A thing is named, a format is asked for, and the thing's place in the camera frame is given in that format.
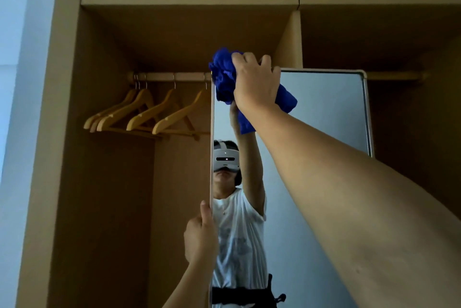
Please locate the person's left hand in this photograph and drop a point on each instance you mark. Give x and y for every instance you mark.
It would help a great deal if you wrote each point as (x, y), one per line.
(200, 235)

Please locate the person's right hand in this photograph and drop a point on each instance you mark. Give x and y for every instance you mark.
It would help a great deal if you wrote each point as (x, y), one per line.
(255, 84)

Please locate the blue microfibre cloth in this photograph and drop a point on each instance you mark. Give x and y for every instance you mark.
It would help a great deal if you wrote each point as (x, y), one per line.
(223, 73)

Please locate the tall framed mirror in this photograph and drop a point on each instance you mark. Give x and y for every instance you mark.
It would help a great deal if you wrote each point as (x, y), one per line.
(324, 113)

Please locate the light wooden wardrobe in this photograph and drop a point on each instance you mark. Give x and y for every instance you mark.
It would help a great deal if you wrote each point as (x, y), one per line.
(108, 192)

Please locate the person's right forearm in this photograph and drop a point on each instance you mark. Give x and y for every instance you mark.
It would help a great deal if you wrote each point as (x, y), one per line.
(360, 203)

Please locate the person's left forearm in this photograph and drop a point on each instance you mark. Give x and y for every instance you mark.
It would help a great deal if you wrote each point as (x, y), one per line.
(187, 286)

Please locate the wooden clothes rod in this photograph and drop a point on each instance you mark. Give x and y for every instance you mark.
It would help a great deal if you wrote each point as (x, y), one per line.
(169, 77)

